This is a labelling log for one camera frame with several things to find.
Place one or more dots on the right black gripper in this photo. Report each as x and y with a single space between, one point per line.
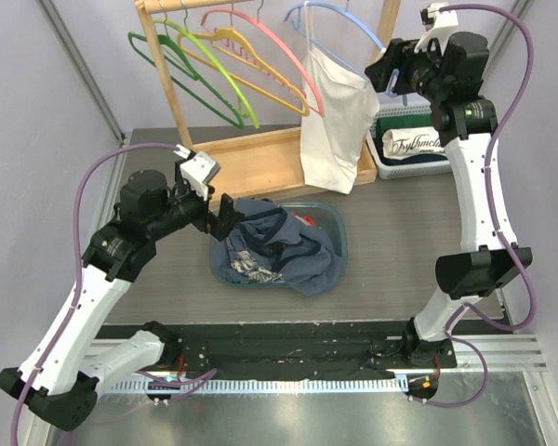
395 62

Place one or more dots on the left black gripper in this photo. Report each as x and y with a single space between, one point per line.
220 225

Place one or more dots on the light blue hanger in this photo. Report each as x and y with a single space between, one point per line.
335 31

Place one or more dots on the navy tank top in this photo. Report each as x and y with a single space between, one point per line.
283 255

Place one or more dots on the red tank top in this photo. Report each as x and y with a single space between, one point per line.
304 219

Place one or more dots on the pink hanger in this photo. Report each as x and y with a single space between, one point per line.
307 79

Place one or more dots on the white tank top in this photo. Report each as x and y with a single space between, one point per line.
330 144

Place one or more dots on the lime green hanger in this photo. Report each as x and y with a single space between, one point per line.
183 61

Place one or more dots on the yellow wooden hanger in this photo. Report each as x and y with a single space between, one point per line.
232 43

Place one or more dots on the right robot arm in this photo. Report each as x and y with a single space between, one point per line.
450 78

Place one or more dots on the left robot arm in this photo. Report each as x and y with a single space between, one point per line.
57 382

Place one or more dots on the white plastic basket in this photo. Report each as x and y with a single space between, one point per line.
420 106

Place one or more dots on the wooden clothes rack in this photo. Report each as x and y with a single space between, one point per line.
261 165

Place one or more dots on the green folded cloth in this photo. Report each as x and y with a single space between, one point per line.
409 121

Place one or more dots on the white printed folded cloth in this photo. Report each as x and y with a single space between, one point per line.
401 144

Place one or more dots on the navy folded cloth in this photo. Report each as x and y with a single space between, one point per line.
422 158

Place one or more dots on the grey plastic basin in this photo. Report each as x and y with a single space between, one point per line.
339 232

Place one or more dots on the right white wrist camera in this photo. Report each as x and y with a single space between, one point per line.
438 23

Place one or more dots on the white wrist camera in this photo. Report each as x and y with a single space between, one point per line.
196 170
438 23

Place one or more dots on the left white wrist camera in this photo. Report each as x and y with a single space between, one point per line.
196 170

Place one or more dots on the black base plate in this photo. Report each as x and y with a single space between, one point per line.
301 350

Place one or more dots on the white slotted cable duct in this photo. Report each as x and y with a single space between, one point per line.
139 384

